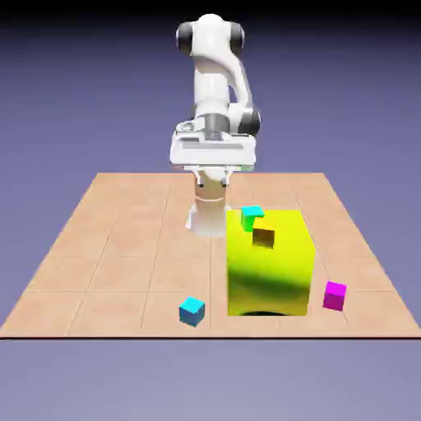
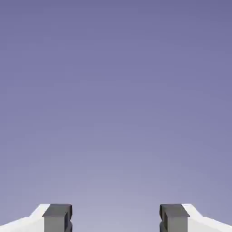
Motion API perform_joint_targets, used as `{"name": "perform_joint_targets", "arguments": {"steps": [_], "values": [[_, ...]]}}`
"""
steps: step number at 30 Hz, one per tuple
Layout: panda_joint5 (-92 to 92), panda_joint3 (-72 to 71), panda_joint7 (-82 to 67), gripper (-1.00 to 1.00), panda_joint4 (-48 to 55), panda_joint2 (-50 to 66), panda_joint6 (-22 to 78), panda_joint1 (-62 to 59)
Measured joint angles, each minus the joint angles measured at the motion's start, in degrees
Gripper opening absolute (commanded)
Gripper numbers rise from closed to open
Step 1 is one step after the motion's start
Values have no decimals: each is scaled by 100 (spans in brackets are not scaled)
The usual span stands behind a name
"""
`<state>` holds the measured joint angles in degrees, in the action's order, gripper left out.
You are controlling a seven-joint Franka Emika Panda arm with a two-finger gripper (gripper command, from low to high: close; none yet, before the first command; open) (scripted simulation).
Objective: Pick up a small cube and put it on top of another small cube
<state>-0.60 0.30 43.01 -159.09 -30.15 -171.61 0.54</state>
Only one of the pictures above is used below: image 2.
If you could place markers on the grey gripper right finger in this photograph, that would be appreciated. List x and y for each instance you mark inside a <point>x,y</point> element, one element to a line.
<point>176,219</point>

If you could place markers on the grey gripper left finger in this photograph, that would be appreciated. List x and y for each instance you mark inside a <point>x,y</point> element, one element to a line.
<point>54,219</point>

